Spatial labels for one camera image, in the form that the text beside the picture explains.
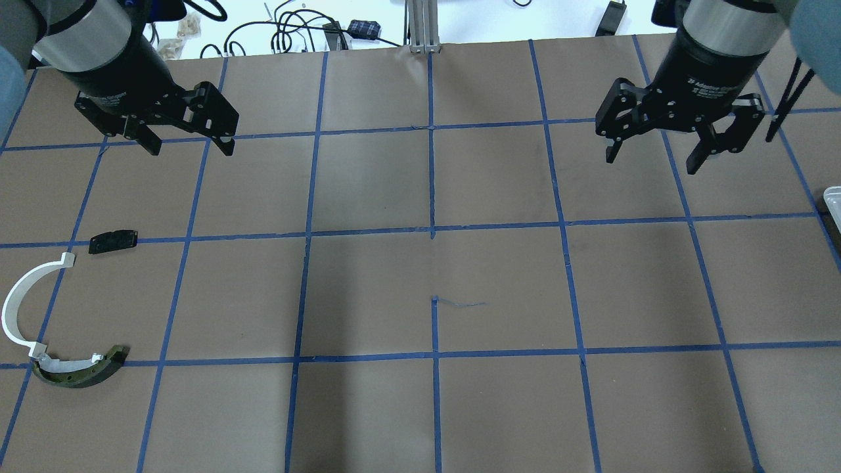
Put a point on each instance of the black power adapter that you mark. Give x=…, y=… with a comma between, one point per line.
x=611, y=18

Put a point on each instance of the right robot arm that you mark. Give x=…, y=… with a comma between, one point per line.
x=699, y=86

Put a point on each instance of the small black plastic part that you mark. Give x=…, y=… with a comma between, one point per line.
x=113, y=241

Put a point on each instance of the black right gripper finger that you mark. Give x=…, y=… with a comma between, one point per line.
x=613, y=146
x=698, y=156

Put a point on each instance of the white semicircular bracket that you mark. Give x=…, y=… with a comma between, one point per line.
x=13, y=300

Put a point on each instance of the dark green curved part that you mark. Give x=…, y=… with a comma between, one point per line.
x=80, y=373

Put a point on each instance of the aluminium frame post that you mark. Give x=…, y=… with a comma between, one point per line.
x=422, y=27

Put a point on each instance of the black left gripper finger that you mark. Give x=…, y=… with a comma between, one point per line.
x=226, y=145
x=148, y=140

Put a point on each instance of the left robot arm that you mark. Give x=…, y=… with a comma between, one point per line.
x=124, y=87

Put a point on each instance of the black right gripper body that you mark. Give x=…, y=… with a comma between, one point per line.
x=695, y=71

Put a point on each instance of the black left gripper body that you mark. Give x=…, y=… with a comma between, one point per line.
x=121, y=71

